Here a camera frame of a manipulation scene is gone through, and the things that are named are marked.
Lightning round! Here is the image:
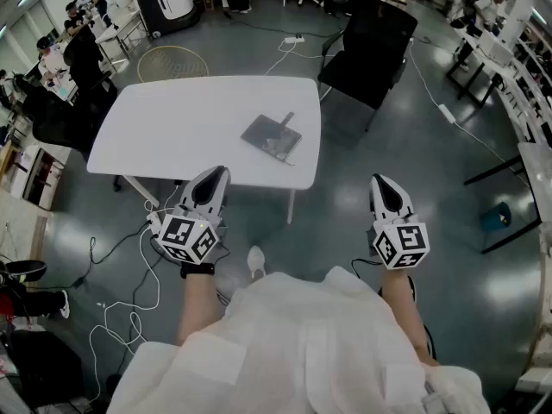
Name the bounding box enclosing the black wristband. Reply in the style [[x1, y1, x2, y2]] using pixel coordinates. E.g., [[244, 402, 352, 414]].
[[179, 263, 216, 279]]

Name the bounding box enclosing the round gold wire rack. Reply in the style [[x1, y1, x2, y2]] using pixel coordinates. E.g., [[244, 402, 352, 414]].
[[137, 45, 210, 84]]

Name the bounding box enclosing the long looped white cable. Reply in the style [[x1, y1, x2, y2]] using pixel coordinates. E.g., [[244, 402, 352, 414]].
[[88, 226, 161, 405]]

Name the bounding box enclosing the teal stool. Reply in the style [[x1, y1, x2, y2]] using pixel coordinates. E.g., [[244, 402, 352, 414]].
[[480, 202, 513, 234]]

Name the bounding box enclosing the black bag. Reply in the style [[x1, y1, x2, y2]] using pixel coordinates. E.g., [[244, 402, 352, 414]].
[[8, 329, 85, 405]]

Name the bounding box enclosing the person's right forearm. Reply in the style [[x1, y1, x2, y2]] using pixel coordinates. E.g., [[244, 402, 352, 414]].
[[381, 272, 439, 366]]

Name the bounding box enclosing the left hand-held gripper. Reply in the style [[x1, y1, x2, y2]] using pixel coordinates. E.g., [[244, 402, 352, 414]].
[[155, 165, 232, 266]]

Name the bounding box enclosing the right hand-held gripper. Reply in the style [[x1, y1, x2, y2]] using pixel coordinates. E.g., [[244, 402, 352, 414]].
[[366, 172, 432, 271]]

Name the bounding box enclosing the black mesh office chair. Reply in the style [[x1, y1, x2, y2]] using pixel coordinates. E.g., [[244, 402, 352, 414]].
[[317, 0, 419, 133]]

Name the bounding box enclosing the person's white shoe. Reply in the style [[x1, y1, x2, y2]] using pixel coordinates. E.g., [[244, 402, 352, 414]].
[[247, 245, 267, 280]]

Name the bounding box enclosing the person's left forearm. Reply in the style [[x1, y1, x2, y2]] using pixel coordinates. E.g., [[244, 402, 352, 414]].
[[175, 272, 217, 347]]

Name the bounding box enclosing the white and black mobile robot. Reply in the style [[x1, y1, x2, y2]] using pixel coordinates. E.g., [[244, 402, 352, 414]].
[[129, 0, 204, 38]]

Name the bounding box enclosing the white table leg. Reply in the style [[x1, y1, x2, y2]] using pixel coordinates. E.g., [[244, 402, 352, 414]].
[[286, 187, 298, 226], [122, 174, 160, 209]]

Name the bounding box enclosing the dark grey notebook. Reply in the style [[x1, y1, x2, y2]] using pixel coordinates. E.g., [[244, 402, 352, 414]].
[[240, 114, 304, 166]]

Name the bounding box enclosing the person's white garment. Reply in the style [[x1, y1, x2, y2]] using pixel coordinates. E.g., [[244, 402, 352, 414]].
[[107, 265, 492, 414]]

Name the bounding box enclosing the wooden shelf cabinet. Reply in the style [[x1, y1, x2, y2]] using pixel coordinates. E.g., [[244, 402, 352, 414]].
[[0, 140, 72, 213]]

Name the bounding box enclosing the white desk with black frame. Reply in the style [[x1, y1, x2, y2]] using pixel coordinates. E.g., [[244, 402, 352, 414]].
[[446, 28, 518, 107], [463, 142, 552, 256]]

